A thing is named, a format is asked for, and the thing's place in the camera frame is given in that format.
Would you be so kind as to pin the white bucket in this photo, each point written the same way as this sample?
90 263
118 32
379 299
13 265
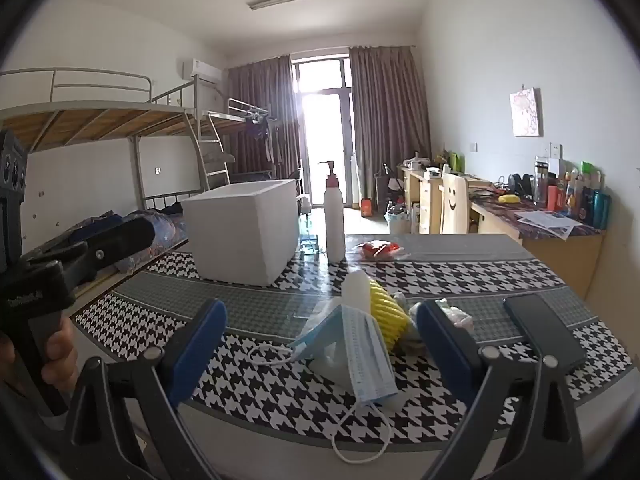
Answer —
397 222

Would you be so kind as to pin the yellow foam net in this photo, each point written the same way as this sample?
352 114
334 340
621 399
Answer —
387 315

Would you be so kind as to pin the blue face mask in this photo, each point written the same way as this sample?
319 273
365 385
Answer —
367 355
320 335

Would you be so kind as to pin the small yellow item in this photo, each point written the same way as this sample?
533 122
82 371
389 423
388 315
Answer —
509 199

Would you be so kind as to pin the white pump bottle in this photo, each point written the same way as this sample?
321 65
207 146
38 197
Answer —
334 225

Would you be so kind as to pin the cartoon wall poster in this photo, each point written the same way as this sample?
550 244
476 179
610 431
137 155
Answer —
526 112

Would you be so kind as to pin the orange floor container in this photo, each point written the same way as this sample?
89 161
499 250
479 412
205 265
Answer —
366 208

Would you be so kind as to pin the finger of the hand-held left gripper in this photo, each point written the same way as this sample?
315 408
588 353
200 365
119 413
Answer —
130 237

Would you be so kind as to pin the brown curtain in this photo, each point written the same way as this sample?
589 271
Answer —
385 110
260 90

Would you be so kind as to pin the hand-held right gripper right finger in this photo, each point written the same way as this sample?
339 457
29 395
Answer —
445 350

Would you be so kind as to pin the printed paper sheets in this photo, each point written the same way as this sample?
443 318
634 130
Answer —
547 221

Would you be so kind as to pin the white air conditioner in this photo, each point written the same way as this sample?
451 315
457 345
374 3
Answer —
200 70

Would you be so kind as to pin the row of toiletry bottles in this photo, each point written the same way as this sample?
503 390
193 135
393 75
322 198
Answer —
575 195

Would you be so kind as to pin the person's left hand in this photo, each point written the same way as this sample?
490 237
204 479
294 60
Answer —
62 355

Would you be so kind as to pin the grey metal bunk bed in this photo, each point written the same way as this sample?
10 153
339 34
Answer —
235 120
100 115

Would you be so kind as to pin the crumpled white plastic bag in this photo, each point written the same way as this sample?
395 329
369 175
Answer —
452 317

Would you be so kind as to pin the wooden chair with smiley face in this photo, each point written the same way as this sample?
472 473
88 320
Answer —
454 200

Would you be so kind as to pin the white plastic bag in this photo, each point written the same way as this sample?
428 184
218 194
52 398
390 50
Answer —
452 317
356 292

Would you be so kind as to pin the black smartphone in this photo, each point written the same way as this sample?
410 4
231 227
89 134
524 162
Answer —
542 330

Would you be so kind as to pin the white wall socket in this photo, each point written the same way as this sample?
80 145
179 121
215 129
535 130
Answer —
552 151

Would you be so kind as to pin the red snack packet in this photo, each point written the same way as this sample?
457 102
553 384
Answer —
377 250

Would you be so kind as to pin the white foam box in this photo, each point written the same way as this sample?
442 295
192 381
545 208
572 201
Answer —
235 240

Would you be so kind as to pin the green bag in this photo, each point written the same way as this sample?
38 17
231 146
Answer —
456 162

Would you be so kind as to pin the glass balcony door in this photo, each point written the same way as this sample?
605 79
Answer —
325 135

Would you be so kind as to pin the houndstooth tablecloth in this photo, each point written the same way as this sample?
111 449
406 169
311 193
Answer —
280 402

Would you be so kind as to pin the dark hanging clothes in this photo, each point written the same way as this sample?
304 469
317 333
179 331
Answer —
259 132

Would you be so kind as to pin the black trolley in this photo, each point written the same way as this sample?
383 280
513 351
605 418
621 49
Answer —
386 182

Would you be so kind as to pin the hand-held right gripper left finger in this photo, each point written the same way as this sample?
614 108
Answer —
195 350

